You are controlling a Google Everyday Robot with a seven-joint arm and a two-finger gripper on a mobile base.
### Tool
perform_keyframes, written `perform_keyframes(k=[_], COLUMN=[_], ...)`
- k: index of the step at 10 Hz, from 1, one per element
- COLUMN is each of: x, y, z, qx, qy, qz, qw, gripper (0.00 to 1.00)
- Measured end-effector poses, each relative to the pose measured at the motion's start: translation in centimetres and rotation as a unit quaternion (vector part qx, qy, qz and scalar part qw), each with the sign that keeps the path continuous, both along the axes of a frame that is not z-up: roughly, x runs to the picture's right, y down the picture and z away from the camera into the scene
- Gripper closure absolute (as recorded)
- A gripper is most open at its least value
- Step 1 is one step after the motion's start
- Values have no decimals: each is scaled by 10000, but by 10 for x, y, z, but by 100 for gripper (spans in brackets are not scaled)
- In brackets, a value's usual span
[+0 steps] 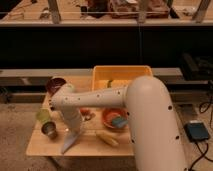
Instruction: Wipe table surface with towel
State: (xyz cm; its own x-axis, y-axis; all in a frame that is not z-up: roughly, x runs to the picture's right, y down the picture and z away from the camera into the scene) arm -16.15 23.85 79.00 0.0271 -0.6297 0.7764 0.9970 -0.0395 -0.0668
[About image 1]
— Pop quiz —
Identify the black foot pedal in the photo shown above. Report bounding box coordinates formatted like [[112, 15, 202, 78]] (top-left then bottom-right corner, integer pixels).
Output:
[[184, 122, 210, 142]]

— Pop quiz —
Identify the orange bowl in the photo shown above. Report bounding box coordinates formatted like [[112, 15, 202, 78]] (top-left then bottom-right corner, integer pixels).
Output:
[[101, 108, 127, 129]]

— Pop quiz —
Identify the blue sponge block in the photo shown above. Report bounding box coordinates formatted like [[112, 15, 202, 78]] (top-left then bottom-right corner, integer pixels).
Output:
[[111, 117, 127, 128]]

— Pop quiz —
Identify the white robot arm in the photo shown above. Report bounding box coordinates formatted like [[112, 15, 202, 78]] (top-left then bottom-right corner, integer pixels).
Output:
[[51, 76, 188, 171]]

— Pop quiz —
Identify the green plastic cup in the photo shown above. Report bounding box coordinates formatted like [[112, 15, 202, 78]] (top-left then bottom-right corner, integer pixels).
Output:
[[36, 108, 51, 125]]

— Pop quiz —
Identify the yellow corn cob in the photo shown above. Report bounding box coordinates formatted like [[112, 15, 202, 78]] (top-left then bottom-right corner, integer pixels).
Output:
[[96, 132, 119, 147]]

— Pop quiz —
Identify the wooden table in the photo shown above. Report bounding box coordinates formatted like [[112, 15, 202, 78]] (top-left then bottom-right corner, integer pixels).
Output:
[[25, 75, 135, 158]]

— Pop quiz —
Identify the green item in bin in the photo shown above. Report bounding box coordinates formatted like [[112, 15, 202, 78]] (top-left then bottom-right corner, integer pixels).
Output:
[[107, 80, 113, 88]]

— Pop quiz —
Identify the metal cup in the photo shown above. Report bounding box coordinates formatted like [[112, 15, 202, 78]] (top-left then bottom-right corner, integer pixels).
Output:
[[41, 121, 57, 139]]

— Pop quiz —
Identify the small red toy food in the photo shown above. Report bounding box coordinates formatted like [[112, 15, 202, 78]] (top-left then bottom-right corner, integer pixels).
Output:
[[80, 108, 95, 121]]

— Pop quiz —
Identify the yellow plastic bin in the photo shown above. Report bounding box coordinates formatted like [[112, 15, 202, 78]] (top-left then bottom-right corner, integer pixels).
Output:
[[92, 65, 153, 90]]

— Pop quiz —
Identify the light blue towel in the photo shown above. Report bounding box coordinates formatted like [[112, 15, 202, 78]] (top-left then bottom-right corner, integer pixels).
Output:
[[61, 129, 83, 154]]

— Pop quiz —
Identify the dark red bowl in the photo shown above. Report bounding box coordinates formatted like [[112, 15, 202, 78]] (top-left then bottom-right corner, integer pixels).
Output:
[[45, 78, 66, 96]]

